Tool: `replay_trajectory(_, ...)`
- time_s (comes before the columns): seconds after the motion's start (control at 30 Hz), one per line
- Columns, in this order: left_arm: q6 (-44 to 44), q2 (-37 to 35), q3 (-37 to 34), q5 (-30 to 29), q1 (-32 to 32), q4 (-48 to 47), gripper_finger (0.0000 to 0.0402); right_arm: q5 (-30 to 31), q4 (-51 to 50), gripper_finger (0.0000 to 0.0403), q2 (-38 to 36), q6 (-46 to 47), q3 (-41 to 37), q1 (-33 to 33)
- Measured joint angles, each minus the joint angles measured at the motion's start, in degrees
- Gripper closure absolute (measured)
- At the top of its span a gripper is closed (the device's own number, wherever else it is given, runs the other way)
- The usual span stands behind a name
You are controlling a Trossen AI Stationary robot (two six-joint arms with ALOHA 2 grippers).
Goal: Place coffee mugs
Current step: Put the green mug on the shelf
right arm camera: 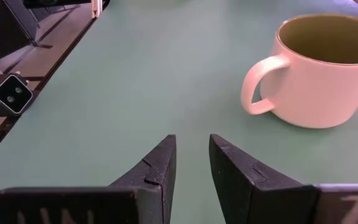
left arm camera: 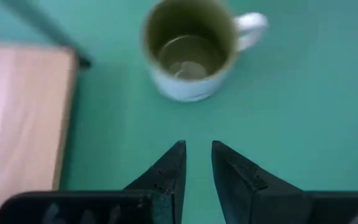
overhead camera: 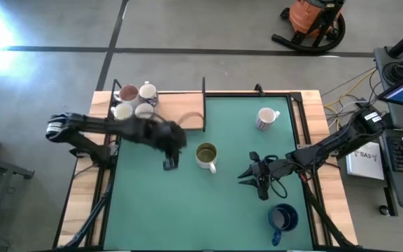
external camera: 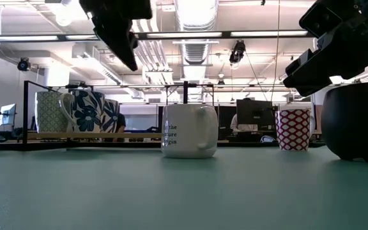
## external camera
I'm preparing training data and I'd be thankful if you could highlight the green lattice patterned mug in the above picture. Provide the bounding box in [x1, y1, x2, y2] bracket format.
[34, 91, 73, 134]

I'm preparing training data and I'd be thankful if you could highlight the black computer monitor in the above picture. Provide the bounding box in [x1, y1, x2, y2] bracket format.
[236, 98, 277, 132]

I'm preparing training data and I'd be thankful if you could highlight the navy floral white mug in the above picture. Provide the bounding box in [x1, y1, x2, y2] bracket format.
[58, 89, 105, 134]
[102, 98, 120, 134]

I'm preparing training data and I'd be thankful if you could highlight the black overhead camera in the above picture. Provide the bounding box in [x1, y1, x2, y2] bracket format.
[228, 40, 247, 65]

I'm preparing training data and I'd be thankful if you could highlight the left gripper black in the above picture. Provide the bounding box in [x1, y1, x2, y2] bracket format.
[78, 0, 153, 72]

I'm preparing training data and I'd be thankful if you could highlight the white computer monitor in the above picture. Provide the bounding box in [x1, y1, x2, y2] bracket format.
[0, 103, 17, 127]

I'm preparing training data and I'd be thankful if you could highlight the silver ceiling air duct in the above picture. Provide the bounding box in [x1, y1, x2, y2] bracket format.
[174, 0, 220, 65]

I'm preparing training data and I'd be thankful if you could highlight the person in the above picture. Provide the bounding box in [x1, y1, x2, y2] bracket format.
[112, 113, 127, 143]
[229, 113, 261, 135]

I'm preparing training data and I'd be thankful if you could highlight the white mug with black text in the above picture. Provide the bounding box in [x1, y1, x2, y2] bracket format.
[160, 103, 219, 160]

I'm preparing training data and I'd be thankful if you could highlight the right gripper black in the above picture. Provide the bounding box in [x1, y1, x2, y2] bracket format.
[282, 0, 368, 96]

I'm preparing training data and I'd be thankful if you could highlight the round black mug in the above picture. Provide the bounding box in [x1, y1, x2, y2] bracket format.
[320, 81, 368, 163]

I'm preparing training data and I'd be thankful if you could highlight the red white lattice mug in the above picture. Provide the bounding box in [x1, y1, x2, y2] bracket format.
[275, 108, 316, 151]

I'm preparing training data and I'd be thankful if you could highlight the black wire mug rack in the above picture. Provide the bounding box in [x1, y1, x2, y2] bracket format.
[22, 80, 190, 151]

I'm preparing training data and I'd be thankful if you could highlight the black metal table frame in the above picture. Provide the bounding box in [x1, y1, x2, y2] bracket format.
[0, 139, 327, 152]

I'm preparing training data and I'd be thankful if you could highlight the black frame beam with lights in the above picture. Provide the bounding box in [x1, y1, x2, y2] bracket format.
[0, 29, 316, 43]

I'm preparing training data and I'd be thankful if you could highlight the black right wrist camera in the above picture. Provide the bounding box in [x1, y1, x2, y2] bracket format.
[298, 2, 334, 38]

